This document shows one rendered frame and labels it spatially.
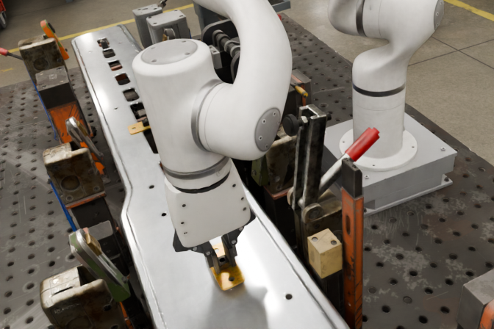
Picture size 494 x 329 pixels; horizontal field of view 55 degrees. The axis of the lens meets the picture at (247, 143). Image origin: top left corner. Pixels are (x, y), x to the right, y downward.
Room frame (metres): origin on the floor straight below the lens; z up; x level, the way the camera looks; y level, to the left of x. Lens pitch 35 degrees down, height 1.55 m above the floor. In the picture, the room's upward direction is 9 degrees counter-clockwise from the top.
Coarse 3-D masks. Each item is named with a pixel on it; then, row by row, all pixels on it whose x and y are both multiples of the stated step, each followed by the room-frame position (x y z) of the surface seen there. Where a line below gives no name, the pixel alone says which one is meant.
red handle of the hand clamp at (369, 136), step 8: (368, 128) 0.56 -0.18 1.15; (360, 136) 0.55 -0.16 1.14; (368, 136) 0.54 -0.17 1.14; (376, 136) 0.54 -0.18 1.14; (352, 144) 0.55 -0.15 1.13; (360, 144) 0.54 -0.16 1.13; (368, 144) 0.54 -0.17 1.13; (352, 152) 0.54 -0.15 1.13; (360, 152) 0.53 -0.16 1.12; (352, 160) 0.53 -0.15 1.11; (336, 168) 0.53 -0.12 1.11; (328, 176) 0.53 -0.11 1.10; (336, 176) 0.52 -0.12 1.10; (320, 184) 0.52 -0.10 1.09; (328, 184) 0.52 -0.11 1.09; (320, 192) 0.51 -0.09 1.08
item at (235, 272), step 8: (216, 248) 0.50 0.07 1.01; (224, 256) 0.47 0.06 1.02; (224, 264) 0.46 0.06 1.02; (224, 272) 0.45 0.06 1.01; (232, 272) 0.45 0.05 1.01; (240, 272) 0.45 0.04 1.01; (216, 280) 0.44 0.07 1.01; (224, 280) 0.44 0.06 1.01; (240, 280) 0.44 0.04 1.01; (224, 288) 0.43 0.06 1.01
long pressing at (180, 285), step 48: (96, 48) 1.41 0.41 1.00; (96, 96) 1.09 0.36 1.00; (144, 144) 0.84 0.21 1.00; (144, 192) 0.68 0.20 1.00; (144, 240) 0.56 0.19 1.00; (240, 240) 0.52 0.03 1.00; (144, 288) 0.46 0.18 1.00; (192, 288) 0.44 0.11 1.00; (240, 288) 0.43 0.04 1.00; (288, 288) 0.42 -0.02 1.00
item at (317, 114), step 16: (304, 112) 0.53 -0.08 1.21; (320, 112) 0.52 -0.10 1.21; (288, 128) 0.50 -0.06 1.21; (304, 128) 0.51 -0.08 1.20; (320, 128) 0.50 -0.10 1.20; (304, 144) 0.53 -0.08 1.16; (320, 144) 0.50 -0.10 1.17; (304, 160) 0.52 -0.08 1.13; (320, 160) 0.50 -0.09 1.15; (304, 176) 0.52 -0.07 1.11; (320, 176) 0.50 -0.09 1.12; (304, 192) 0.50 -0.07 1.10; (304, 208) 0.49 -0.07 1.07
